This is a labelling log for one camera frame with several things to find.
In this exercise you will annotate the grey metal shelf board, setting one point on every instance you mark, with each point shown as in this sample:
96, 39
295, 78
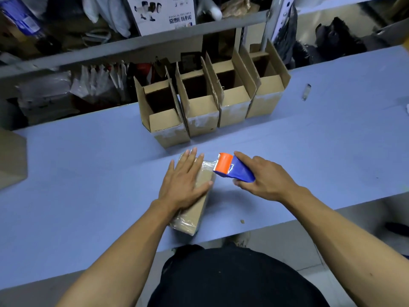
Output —
96, 49

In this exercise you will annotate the blue and orange tape dispenser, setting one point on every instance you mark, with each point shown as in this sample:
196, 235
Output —
238, 171

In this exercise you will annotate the white cloth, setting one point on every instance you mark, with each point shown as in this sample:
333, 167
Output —
108, 11

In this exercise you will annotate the person's left little finger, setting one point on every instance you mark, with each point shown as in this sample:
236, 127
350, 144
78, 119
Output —
170, 171

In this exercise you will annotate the perforated metal shelf post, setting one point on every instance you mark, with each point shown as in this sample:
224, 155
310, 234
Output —
276, 15

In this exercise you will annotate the person's right thumb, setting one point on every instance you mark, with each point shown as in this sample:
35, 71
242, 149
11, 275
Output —
243, 184

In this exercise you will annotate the plain brown cardboard box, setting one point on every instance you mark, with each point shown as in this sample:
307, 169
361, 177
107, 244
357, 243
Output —
11, 158

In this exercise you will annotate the person's left middle finger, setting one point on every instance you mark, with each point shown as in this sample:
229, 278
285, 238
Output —
191, 159

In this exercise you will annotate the person's left thumb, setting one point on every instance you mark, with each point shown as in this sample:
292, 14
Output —
204, 187

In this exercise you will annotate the black bag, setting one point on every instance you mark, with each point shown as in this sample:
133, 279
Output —
338, 38

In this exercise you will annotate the crumpled brown paper bag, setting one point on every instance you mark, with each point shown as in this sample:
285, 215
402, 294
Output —
238, 6

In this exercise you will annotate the grey plastic wrapped parcel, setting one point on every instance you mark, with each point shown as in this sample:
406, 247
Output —
44, 95

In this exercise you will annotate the row of clear plastic bags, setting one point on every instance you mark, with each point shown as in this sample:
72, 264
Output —
96, 81

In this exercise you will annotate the person's right hand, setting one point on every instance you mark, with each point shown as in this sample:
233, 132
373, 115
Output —
271, 182

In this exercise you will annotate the person's left hand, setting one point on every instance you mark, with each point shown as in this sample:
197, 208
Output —
180, 185

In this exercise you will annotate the person's left forearm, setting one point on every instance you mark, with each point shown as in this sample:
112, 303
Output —
121, 262

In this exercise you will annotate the blue plastic package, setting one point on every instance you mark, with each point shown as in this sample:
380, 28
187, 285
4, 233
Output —
20, 15

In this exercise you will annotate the taped cardboard box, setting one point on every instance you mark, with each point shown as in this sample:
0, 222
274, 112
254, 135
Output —
191, 214

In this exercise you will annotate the person's black clothing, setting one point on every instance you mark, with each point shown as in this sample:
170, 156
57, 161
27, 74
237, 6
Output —
236, 278

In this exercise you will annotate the white printed product box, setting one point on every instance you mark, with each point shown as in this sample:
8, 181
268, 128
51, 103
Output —
163, 12

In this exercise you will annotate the open cardboard box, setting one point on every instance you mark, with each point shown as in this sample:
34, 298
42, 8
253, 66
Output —
235, 105
167, 123
265, 97
203, 111

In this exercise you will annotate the clear tape scrap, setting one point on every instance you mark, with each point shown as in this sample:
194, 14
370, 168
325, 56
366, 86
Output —
306, 92

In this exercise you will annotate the person's right forearm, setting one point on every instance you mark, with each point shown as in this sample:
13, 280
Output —
348, 249

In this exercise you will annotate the white plastic roll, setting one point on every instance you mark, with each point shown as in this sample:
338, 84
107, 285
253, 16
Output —
211, 9

